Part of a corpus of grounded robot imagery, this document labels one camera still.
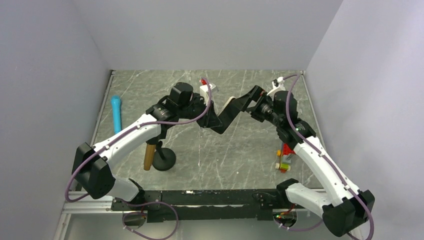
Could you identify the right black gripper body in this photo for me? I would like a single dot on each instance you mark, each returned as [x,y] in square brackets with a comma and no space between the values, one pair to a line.
[264,106]

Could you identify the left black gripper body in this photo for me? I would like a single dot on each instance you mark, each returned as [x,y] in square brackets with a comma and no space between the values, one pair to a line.
[194,110]

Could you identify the beige phone case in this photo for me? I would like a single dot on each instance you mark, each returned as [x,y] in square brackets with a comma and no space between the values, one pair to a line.
[229,101]

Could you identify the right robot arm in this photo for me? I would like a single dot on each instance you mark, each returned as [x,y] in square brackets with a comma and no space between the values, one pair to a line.
[343,206]

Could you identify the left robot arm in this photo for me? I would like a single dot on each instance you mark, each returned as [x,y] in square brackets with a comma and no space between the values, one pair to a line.
[92,164]

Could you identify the colourful toy brick assembly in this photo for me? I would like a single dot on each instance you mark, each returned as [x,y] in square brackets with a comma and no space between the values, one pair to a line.
[285,155]

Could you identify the black microphone stand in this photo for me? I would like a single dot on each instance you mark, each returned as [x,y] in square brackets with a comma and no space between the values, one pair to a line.
[164,158]

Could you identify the gold microphone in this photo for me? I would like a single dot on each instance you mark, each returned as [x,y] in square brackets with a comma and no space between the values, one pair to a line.
[149,156]

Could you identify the blue toy microphone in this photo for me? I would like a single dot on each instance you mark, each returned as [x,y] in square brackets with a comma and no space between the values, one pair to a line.
[116,113]

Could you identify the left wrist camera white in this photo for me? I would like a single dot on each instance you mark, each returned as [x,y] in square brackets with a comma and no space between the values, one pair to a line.
[206,89]

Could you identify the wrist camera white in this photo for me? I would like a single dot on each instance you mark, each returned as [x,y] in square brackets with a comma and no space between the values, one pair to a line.
[206,89]
[277,85]

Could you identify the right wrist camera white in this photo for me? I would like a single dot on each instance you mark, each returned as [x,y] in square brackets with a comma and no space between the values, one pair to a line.
[277,85]

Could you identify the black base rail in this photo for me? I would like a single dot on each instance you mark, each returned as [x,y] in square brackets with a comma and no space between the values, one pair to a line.
[169,205]

